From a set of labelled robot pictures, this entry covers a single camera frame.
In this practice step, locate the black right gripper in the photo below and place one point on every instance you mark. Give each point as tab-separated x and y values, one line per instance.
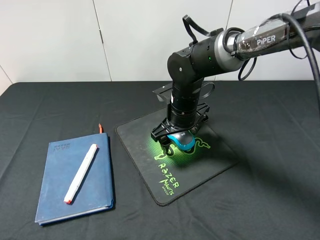
175	123

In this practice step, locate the blue grey computer mouse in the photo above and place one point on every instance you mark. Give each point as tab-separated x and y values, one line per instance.
184	140

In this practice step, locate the white marker pen orange caps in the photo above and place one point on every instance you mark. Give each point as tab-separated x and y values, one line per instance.
80	174

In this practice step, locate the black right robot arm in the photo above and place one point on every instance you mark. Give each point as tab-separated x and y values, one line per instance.
223	51

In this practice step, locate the black Razer mouse pad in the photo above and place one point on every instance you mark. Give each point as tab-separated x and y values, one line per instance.
168	175

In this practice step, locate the blue hardcover notebook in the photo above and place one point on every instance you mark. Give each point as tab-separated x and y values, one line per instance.
96	192

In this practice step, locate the black tablecloth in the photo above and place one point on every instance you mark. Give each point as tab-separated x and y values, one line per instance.
273	193

